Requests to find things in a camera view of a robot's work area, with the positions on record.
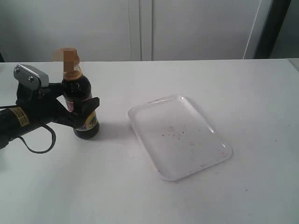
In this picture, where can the white plastic tray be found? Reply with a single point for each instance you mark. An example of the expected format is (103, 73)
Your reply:
(177, 137)

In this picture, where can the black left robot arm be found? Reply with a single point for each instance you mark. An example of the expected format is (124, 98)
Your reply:
(14, 123)

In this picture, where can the black vertical post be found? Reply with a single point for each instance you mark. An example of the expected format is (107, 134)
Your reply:
(272, 26)

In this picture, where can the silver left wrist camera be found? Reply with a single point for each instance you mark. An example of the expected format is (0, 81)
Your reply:
(30, 77)

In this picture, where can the soy sauce bottle gold cap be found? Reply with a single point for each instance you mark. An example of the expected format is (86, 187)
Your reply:
(76, 89)

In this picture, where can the white cabinet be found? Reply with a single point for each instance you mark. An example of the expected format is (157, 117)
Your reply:
(131, 30)

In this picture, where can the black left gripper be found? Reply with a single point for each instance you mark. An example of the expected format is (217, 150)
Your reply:
(43, 107)

